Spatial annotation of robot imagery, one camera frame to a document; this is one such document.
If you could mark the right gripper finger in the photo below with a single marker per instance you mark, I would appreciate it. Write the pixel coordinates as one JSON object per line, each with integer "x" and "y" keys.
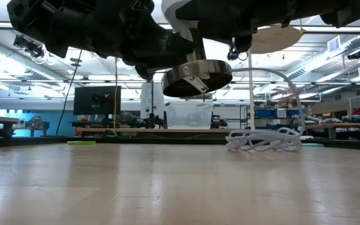
{"x": 191, "y": 12}

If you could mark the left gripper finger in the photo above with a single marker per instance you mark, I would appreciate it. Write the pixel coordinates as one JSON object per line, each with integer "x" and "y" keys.
{"x": 145, "y": 73}
{"x": 155, "y": 43}

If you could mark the frosted white lightbulb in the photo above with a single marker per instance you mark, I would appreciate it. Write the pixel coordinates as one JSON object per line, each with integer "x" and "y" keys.
{"x": 170, "y": 12}

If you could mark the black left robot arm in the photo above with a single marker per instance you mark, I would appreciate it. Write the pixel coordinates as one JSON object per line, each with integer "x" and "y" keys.
{"x": 48, "y": 25}

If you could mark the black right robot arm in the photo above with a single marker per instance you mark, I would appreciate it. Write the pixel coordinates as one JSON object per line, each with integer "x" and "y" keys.
{"x": 339, "y": 9}

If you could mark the white appliance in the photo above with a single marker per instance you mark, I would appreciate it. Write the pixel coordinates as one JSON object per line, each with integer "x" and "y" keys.
{"x": 158, "y": 100}

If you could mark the round white disc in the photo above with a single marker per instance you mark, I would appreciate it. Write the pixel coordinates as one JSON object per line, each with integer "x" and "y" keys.
{"x": 277, "y": 39}

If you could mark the small black background robot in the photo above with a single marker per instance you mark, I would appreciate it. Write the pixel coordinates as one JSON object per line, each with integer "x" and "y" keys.
{"x": 152, "y": 121}

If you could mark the black computer monitor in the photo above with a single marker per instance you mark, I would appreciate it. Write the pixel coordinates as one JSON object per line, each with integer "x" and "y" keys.
{"x": 97, "y": 100}

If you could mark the orange-brown desk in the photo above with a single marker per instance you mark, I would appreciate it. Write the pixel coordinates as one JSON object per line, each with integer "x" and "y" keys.
{"x": 155, "y": 131}

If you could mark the clear plastic bin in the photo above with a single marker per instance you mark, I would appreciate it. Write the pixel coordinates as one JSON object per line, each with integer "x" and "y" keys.
{"x": 188, "y": 115}

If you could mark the green sticky note pad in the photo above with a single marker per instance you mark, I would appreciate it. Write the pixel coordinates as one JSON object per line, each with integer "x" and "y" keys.
{"x": 81, "y": 142}

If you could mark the white air vent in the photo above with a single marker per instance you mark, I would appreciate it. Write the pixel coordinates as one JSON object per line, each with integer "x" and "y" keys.
{"x": 333, "y": 44}

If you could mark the blue storage bin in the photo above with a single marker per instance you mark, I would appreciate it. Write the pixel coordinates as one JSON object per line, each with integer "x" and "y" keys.
{"x": 266, "y": 113}
{"x": 294, "y": 113}

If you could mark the black ceiling speaker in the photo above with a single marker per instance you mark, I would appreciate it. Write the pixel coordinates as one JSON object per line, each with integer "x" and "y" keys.
{"x": 354, "y": 55}

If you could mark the blue sticky note pad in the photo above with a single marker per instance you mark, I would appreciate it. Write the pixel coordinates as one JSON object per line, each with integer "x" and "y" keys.
{"x": 312, "y": 145}

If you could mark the long wooden workbench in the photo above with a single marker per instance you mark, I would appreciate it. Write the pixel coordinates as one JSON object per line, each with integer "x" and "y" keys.
{"x": 342, "y": 126}

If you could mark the black hanging camera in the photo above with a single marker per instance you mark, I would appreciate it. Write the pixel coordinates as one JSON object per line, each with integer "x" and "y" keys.
{"x": 232, "y": 55}

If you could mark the black truss-mounted camera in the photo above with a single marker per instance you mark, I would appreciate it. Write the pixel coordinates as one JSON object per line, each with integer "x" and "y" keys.
{"x": 25, "y": 43}

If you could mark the black aluminium frame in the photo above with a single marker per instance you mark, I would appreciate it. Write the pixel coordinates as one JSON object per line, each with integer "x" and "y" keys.
{"x": 27, "y": 140}

